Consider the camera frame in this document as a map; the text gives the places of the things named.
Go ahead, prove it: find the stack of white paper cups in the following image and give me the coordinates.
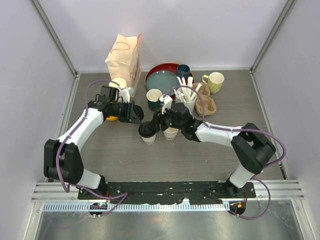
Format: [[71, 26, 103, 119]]
[[109, 77, 127, 90]]

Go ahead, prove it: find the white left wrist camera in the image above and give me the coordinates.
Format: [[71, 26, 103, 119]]
[[118, 87, 135, 103]]

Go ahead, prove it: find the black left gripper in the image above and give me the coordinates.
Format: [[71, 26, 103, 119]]
[[110, 100, 142, 124]]

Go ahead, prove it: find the orange plastic bowl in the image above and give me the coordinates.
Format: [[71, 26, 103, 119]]
[[106, 116, 118, 122]]

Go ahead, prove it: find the blue ceramic plate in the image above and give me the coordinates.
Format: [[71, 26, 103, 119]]
[[146, 70, 180, 96]]

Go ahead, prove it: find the brown paper takeout bag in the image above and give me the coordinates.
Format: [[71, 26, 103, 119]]
[[105, 34, 142, 90]]

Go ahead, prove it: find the brown cardboard cup carrier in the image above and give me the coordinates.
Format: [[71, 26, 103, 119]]
[[195, 83, 217, 116]]

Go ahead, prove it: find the light green ceramic mug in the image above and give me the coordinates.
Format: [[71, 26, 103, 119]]
[[201, 72, 225, 94]]

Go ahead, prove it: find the dark blue ceramic cup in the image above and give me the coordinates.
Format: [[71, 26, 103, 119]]
[[176, 64, 190, 79]]

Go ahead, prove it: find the aluminium frame rail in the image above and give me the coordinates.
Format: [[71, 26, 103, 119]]
[[31, 180, 304, 216]]

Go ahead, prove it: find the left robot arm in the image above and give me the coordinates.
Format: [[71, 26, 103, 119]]
[[43, 85, 144, 200]]

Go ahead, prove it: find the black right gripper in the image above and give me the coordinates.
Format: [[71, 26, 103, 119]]
[[147, 104, 184, 133]]

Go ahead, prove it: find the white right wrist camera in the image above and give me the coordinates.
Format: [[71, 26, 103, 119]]
[[158, 94, 173, 115]]

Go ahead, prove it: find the white straw holder tin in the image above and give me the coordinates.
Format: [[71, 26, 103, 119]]
[[175, 96, 196, 115]]

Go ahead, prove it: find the red round tray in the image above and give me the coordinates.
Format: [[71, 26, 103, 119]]
[[145, 62, 196, 101]]

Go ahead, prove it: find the dark green ceramic mug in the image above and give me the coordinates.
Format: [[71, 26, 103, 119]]
[[146, 89, 163, 111]]

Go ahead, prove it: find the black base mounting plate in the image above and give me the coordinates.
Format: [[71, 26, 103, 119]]
[[78, 181, 256, 205]]

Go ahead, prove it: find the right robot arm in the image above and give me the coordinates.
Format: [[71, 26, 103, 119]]
[[139, 103, 276, 198]]

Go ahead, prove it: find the white paper cup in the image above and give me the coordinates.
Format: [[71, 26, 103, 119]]
[[141, 134, 157, 145], [163, 127, 179, 140]]

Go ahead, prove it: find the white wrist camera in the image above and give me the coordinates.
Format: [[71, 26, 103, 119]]
[[158, 94, 173, 115], [118, 87, 135, 103]]

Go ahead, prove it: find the black cup lid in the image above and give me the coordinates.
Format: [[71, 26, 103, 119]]
[[138, 121, 156, 137]]

